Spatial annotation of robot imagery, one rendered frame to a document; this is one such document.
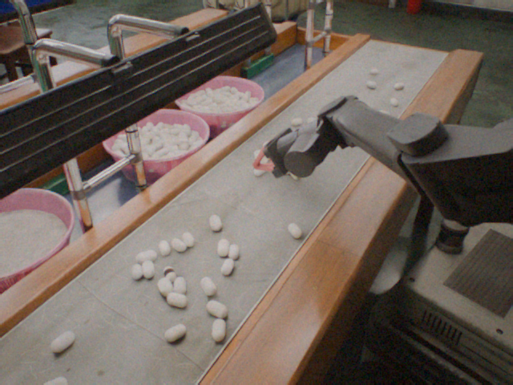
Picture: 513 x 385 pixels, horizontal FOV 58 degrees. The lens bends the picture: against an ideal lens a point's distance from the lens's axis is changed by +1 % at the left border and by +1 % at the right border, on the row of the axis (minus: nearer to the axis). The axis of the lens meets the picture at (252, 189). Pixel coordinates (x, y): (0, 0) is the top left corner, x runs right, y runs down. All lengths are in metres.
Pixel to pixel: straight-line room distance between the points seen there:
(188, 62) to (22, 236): 0.50
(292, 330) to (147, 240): 0.35
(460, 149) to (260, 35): 0.54
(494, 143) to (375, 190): 0.61
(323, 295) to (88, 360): 0.37
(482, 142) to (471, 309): 0.83
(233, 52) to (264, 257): 0.37
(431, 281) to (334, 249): 0.46
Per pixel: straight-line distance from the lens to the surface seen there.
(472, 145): 0.42
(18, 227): 1.03
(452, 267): 1.30
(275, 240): 0.88
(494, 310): 1.24
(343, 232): 0.87
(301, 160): 0.79
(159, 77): 0.68
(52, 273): 0.85
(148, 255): 0.84
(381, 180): 1.03
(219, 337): 0.71
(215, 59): 0.77
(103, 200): 1.14
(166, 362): 0.72
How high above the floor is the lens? 1.33
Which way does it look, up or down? 36 degrees down
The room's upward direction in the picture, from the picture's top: straight up
